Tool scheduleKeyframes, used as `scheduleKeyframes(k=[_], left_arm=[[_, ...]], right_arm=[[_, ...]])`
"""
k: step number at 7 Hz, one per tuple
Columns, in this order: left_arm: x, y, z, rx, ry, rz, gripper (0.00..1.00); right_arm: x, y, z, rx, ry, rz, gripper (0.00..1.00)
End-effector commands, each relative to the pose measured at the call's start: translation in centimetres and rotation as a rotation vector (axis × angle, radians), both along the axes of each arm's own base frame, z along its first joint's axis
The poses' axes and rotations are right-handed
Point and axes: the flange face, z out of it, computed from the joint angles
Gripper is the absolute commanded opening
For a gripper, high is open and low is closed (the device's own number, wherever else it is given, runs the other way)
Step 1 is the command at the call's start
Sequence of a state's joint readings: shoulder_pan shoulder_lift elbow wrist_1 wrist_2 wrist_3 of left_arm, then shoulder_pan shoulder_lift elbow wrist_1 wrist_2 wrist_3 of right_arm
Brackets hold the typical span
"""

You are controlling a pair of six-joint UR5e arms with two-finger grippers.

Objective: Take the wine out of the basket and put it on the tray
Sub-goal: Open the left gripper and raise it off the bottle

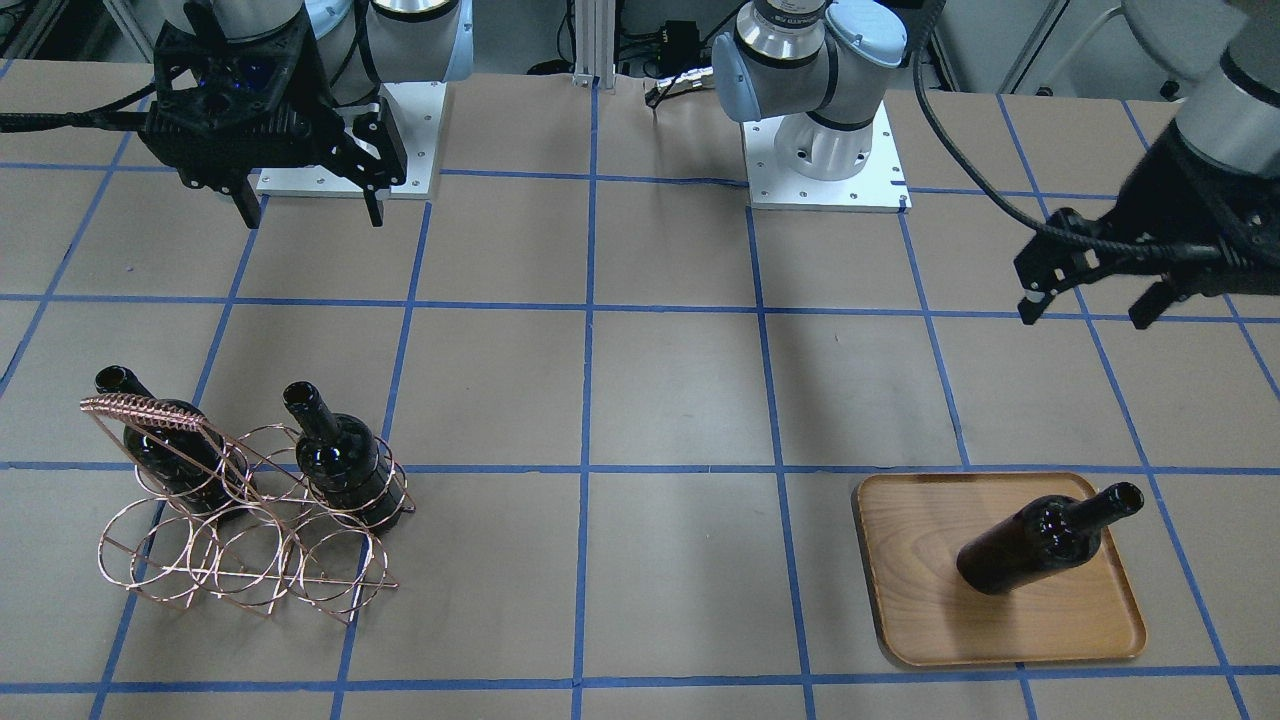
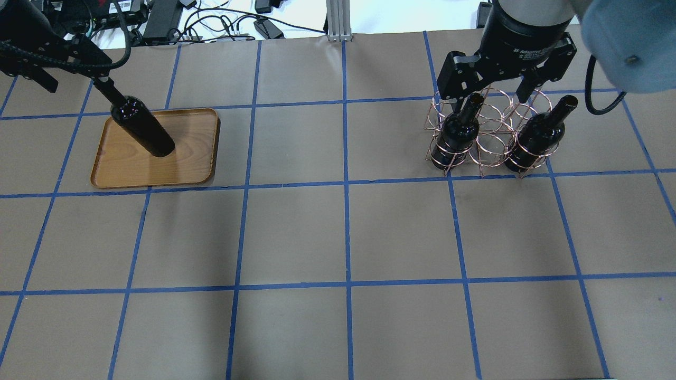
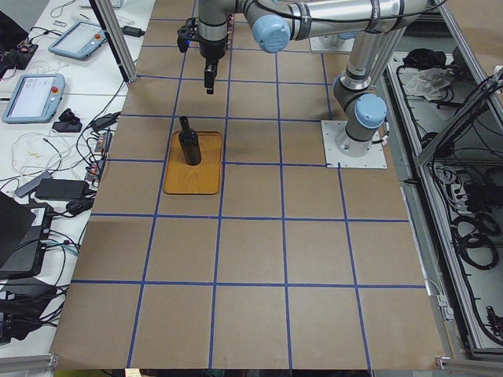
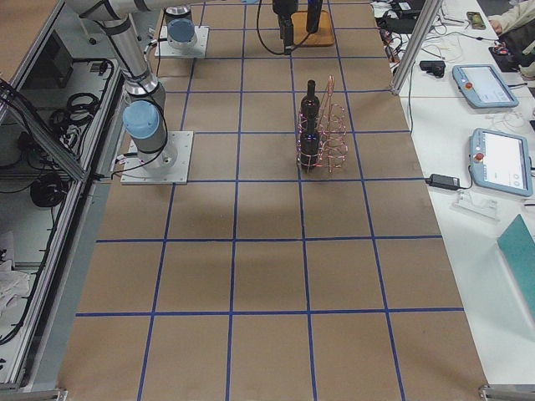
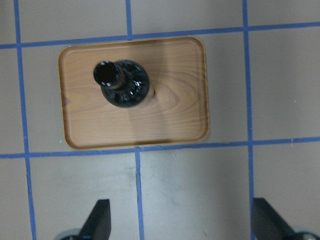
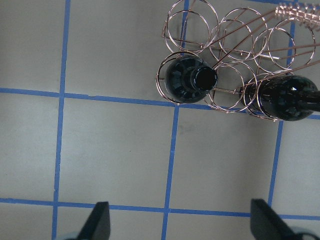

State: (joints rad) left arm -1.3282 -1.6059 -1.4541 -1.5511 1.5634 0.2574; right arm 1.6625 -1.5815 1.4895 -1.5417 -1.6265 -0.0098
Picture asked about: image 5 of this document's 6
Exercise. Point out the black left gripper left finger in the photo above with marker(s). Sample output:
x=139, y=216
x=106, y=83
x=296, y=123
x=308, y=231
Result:
x=98, y=224

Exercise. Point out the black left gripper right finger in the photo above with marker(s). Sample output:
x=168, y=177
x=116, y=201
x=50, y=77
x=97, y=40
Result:
x=267, y=224

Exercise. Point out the dark wine bottle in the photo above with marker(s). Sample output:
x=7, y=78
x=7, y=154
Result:
x=123, y=83

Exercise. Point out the wooden tray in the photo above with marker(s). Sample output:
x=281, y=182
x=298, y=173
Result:
x=174, y=111

